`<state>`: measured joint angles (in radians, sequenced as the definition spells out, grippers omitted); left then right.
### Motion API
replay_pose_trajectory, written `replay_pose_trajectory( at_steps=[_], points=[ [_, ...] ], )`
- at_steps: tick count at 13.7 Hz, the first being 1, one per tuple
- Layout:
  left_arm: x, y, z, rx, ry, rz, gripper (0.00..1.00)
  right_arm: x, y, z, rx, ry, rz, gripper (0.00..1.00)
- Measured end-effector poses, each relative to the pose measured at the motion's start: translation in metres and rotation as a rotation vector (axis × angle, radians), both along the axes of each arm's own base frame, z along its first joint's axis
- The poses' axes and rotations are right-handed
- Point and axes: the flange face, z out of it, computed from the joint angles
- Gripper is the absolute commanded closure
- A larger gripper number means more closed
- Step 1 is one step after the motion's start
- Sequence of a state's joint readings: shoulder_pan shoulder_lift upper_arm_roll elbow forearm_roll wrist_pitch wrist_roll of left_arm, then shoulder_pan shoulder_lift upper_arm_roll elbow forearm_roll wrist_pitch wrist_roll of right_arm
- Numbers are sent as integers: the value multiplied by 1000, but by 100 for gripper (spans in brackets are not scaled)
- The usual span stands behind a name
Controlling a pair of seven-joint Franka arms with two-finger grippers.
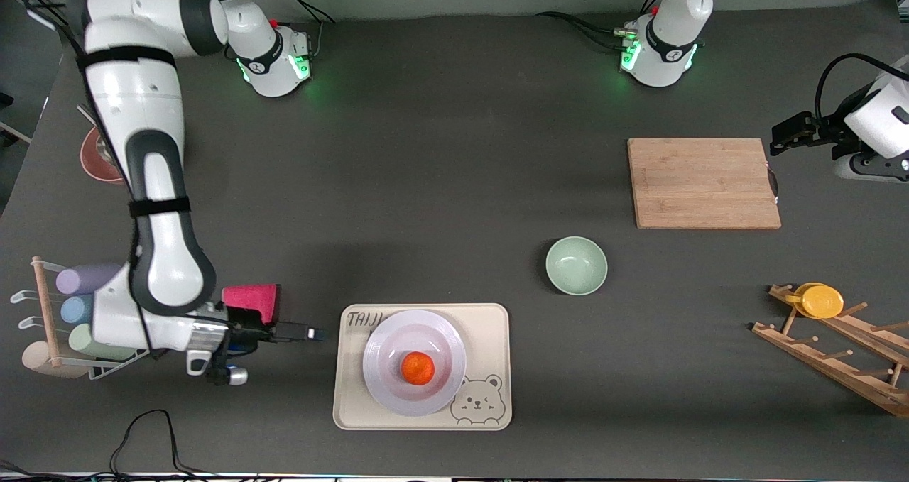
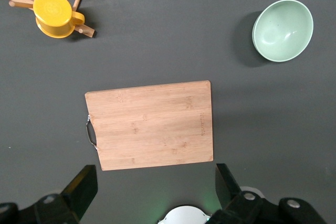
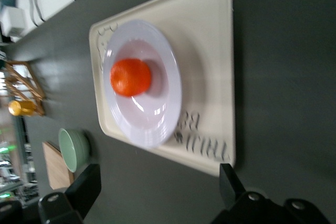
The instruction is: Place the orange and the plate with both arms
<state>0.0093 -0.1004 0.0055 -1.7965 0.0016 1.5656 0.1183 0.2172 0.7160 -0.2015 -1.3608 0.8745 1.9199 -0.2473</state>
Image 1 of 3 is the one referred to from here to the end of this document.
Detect white round plate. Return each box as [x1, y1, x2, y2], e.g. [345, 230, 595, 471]
[362, 310, 467, 417]

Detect orange fruit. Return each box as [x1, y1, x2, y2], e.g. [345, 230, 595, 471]
[401, 351, 435, 386]

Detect beige bear print tray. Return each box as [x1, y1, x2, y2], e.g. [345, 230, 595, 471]
[333, 303, 512, 432]

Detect pink folded cloth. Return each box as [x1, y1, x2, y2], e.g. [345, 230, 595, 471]
[222, 283, 281, 327]

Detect wooden cutting board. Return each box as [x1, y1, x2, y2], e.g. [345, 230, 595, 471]
[627, 138, 782, 230]

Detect yellow cup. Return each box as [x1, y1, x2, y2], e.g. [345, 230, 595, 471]
[785, 282, 845, 319]

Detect green cup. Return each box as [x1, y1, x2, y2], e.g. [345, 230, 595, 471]
[68, 323, 143, 362]

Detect blue cup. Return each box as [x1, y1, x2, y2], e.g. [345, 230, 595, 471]
[60, 294, 97, 325]

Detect purple cup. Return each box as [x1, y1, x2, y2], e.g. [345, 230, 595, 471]
[55, 263, 123, 296]

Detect beige cup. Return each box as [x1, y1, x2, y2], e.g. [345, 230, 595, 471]
[21, 340, 93, 380]

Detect metal scoop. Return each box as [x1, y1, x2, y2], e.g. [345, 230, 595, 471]
[77, 104, 125, 172]

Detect pink bowl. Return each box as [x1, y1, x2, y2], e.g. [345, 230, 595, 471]
[80, 126, 130, 185]

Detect wooden peg dish rack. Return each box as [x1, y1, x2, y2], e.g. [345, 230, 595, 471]
[751, 283, 909, 419]

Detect mint green bowl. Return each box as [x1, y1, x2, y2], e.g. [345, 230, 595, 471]
[545, 236, 609, 297]

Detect black table edge cable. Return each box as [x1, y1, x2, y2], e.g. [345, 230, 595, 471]
[0, 409, 235, 482]

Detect white wire cup rack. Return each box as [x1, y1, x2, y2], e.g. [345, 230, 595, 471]
[10, 256, 152, 380]

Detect black left arm base cable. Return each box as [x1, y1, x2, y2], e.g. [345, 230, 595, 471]
[536, 0, 665, 51]

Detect black arm base cable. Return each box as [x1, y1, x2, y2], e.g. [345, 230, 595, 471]
[536, 0, 665, 51]
[270, 0, 336, 60]

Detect black right arm base cable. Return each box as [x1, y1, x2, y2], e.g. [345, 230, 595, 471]
[270, 0, 336, 60]

